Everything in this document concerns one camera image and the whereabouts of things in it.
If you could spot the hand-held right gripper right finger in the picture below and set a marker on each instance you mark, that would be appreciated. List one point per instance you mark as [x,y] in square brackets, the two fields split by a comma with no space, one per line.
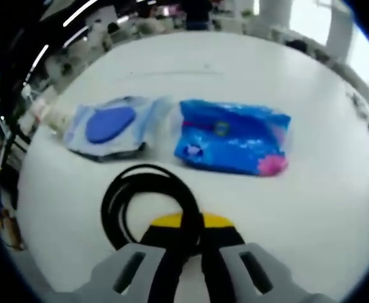
[222,252]

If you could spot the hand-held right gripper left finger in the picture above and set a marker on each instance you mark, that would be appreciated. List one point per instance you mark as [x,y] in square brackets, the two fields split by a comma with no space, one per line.
[168,252]

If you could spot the blue tissue pack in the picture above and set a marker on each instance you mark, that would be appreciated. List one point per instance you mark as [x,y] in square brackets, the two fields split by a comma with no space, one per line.
[231,139]

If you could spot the wet wipes pack blue lid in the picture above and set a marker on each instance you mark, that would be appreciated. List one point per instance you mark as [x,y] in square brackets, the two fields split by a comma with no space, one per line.
[108,126]

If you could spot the white paper cup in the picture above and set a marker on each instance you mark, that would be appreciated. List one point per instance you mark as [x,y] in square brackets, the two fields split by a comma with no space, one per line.
[58,118]

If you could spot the clear plastic water bottle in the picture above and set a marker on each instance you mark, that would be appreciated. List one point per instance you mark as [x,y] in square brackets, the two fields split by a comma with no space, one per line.
[39,109]

